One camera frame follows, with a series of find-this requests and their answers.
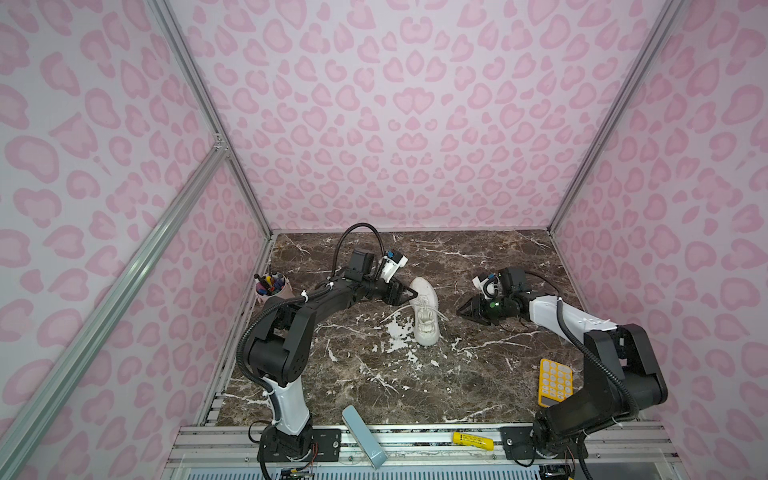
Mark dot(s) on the aluminium corner frame post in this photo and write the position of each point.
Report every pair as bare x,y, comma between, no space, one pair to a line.
672,11
165,17

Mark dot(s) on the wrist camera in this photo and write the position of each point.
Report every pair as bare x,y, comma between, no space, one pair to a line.
364,265
505,282

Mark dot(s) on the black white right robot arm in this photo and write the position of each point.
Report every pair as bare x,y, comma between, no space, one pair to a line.
621,372

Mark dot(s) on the yellow calculator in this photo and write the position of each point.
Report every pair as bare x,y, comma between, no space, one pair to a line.
555,383

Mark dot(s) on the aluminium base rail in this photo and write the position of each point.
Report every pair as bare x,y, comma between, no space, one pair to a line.
638,450

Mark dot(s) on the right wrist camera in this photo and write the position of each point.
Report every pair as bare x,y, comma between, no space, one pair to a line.
505,282

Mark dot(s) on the coloured pens in cup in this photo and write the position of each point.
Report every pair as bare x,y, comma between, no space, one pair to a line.
269,284

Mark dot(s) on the yellow marker tube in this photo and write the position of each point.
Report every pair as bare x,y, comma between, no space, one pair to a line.
472,440

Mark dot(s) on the diagonal aluminium frame bar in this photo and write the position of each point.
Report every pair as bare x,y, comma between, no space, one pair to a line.
36,417

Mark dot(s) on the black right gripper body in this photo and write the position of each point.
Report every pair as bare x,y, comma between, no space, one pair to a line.
488,311

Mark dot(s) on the aluminium corner frame post right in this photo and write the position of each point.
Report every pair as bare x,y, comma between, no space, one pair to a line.
672,11

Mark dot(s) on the aluminium corner frame post left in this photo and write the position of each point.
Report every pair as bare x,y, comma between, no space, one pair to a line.
165,17

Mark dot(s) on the light blue eraser block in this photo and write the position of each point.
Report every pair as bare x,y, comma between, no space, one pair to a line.
364,437

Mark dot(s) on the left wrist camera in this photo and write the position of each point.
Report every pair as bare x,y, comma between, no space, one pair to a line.
364,265

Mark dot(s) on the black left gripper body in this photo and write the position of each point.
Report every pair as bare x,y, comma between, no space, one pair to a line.
378,289

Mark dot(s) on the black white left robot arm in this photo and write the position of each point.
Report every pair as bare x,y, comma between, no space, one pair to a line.
274,352

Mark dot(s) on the white knit sneaker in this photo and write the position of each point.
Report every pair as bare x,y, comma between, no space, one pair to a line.
426,325

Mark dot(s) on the pink pen cup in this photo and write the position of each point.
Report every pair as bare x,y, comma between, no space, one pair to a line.
287,293

